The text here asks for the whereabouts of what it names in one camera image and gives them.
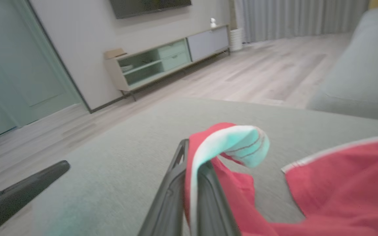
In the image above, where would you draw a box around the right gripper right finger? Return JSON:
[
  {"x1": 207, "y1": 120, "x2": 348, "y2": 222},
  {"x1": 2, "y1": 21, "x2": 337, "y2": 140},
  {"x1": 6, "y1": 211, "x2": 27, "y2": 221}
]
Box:
[{"x1": 197, "y1": 160, "x2": 242, "y2": 236}]

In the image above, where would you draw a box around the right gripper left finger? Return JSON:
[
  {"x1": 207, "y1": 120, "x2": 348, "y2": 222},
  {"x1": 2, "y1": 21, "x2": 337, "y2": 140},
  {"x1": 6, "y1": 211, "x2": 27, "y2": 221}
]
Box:
[{"x1": 138, "y1": 139, "x2": 189, "y2": 236}]

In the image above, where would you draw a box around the red and white basketball jersey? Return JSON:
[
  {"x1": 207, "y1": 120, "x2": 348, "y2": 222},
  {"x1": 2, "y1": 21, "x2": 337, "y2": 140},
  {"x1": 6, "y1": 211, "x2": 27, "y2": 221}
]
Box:
[{"x1": 184, "y1": 122, "x2": 378, "y2": 236}]

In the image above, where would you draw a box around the pale green door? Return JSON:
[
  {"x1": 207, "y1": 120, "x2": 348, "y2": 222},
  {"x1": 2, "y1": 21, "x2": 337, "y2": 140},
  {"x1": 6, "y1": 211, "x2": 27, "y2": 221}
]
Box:
[{"x1": 0, "y1": 0, "x2": 90, "y2": 145}]

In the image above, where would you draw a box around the long low tv cabinet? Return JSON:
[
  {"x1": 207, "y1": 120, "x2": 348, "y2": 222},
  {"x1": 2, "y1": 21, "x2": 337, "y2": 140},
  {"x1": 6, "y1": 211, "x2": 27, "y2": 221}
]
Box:
[{"x1": 103, "y1": 24, "x2": 232, "y2": 102}]

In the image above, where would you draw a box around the brown cardboard box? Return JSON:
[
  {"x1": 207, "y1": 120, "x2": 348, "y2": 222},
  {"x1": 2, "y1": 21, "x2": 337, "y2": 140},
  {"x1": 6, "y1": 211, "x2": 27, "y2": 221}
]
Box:
[{"x1": 104, "y1": 48, "x2": 127, "y2": 60}]

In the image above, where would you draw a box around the white cylindrical floor appliance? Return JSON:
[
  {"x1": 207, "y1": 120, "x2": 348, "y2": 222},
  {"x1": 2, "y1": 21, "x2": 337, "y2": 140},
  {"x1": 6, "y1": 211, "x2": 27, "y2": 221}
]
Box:
[{"x1": 230, "y1": 28, "x2": 244, "y2": 52}]

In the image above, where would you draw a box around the small grey sofa section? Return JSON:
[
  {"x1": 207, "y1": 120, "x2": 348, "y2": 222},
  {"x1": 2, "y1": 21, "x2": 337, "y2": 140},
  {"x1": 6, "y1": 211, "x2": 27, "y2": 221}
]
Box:
[{"x1": 306, "y1": 3, "x2": 378, "y2": 123}]

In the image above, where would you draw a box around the grey pleated curtain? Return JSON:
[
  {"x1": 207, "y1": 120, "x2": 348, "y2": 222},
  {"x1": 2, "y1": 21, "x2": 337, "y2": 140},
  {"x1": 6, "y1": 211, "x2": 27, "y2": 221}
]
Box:
[{"x1": 233, "y1": 0, "x2": 370, "y2": 44}]

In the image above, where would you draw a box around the black wall television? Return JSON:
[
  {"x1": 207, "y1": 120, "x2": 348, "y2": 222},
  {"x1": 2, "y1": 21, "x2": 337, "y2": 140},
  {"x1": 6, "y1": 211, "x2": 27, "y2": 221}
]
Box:
[{"x1": 109, "y1": 0, "x2": 192, "y2": 19}]

